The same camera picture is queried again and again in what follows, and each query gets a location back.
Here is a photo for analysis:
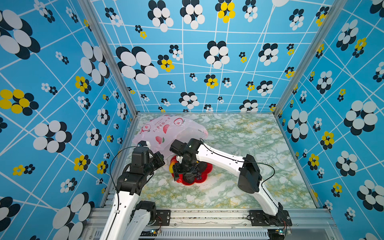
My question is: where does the aluminium front rail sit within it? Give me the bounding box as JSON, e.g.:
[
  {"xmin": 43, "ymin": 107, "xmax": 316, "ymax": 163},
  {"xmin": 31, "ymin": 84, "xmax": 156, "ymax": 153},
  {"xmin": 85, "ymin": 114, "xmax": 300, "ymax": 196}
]
[{"xmin": 81, "ymin": 209, "xmax": 342, "ymax": 240}]

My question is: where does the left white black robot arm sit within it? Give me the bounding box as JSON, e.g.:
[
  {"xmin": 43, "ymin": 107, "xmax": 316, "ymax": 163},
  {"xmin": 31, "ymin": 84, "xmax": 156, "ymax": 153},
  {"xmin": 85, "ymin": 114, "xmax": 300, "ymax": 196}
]
[{"xmin": 100, "ymin": 143, "xmax": 165, "ymax": 240}]

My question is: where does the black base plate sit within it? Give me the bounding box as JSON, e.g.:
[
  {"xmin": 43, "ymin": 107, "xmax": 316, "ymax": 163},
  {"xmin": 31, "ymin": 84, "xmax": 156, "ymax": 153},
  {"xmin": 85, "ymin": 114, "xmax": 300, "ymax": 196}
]
[
  {"xmin": 153, "ymin": 210, "xmax": 172, "ymax": 226},
  {"xmin": 247, "ymin": 210, "xmax": 293, "ymax": 227}
]

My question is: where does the red flower-shaped plate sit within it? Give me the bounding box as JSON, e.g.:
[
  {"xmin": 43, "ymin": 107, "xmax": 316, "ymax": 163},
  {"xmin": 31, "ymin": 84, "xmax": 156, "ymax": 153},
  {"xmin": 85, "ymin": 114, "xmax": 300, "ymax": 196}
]
[{"xmin": 169, "ymin": 156, "xmax": 213, "ymax": 186}]

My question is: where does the red yellow mango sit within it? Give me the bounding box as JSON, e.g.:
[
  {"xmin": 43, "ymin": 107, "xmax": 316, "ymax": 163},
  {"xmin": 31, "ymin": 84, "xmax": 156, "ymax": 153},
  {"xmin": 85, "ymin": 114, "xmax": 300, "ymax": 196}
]
[{"xmin": 169, "ymin": 162, "xmax": 175, "ymax": 174}]

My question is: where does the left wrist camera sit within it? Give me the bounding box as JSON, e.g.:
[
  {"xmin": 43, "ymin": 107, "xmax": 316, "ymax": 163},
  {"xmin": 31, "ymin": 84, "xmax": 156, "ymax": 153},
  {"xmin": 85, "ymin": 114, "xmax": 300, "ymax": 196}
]
[{"xmin": 137, "ymin": 141, "xmax": 151, "ymax": 149}]

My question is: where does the aluminium corner post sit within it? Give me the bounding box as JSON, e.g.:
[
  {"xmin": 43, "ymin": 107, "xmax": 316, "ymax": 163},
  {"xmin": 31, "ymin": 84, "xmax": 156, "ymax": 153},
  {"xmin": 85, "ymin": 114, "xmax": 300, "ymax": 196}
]
[
  {"xmin": 274, "ymin": 0, "xmax": 347, "ymax": 118},
  {"xmin": 79, "ymin": 0, "xmax": 138, "ymax": 119}
]

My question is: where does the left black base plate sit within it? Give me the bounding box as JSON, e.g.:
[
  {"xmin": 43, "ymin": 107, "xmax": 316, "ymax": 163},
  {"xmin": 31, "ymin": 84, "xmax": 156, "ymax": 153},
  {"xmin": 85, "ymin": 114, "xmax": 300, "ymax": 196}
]
[{"xmin": 153, "ymin": 210, "xmax": 172, "ymax": 226}]

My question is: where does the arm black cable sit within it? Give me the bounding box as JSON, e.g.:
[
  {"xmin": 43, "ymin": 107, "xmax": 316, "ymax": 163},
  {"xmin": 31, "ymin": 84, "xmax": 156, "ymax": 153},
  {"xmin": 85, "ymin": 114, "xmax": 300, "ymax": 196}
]
[
  {"xmin": 109, "ymin": 145, "xmax": 139, "ymax": 193},
  {"xmin": 199, "ymin": 140, "xmax": 276, "ymax": 208}
]

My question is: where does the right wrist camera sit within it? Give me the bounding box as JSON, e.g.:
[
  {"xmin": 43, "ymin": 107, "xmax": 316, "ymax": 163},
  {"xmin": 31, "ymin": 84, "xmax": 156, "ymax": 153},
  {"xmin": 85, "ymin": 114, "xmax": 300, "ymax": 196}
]
[{"xmin": 170, "ymin": 140, "xmax": 187, "ymax": 157}]

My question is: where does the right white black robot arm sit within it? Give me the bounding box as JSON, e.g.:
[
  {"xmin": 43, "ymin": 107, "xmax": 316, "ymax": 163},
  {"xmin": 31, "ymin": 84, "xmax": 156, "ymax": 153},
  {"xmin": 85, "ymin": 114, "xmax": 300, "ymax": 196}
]
[{"xmin": 170, "ymin": 139, "xmax": 292, "ymax": 227}]

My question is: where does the right aluminium corner post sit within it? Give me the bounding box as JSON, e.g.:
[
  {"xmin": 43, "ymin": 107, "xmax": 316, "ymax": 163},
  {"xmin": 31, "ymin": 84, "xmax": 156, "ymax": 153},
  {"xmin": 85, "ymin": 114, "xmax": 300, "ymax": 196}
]
[{"xmin": 274, "ymin": 0, "xmax": 347, "ymax": 118}]

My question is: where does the left aluminium corner post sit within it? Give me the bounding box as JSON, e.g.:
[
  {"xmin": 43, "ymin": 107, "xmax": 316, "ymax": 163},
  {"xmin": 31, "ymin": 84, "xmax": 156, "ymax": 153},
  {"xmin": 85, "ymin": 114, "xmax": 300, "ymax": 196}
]
[{"xmin": 79, "ymin": 0, "xmax": 138, "ymax": 119}]

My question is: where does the pink translucent plastic bag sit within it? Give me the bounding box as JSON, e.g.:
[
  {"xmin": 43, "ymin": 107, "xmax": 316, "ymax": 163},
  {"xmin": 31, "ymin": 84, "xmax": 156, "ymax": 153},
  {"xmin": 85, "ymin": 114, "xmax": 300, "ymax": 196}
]
[{"xmin": 133, "ymin": 115, "xmax": 209, "ymax": 158}]

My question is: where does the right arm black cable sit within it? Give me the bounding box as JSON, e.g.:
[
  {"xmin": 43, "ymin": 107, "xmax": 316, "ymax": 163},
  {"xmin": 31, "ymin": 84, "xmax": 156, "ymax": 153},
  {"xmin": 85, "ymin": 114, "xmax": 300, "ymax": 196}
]
[{"xmin": 199, "ymin": 140, "xmax": 276, "ymax": 208}]

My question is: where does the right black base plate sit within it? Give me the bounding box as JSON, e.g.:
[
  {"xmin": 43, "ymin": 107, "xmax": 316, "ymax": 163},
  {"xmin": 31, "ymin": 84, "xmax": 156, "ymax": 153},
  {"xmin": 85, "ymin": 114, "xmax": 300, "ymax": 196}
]
[{"xmin": 247, "ymin": 210, "xmax": 293, "ymax": 227}]

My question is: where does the red orange pepper fruit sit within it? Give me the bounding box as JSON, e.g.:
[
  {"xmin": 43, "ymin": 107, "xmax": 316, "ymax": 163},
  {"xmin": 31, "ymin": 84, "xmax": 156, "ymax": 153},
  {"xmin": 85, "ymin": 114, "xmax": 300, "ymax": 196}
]
[{"xmin": 174, "ymin": 174, "xmax": 184, "ymax": 183}]

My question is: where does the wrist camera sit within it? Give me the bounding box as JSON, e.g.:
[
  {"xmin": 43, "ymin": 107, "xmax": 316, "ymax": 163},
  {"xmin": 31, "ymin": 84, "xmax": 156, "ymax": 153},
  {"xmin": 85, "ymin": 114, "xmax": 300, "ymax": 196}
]
[
  {"xmin": 170, "ymin": 140, "xmax": 187, "ymax": 157},
  {"xmin": 137, "ymin": 141, "xmax": 151, "ymax": 149}
]

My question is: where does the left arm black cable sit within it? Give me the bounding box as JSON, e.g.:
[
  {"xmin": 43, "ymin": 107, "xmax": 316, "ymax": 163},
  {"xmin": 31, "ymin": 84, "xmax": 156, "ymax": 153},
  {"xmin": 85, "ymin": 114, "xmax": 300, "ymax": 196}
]
[{"xmin": 109, "ymin": 145, "xmax": 139, "ymax": 193}]

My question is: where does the dark purple grape bunch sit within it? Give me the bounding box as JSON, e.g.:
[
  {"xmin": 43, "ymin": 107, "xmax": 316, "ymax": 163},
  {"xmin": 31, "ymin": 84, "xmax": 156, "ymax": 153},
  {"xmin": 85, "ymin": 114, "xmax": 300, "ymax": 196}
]
[{"xmin": 195, "ymin": 162, "xmax": 207, "ymax": 181}]

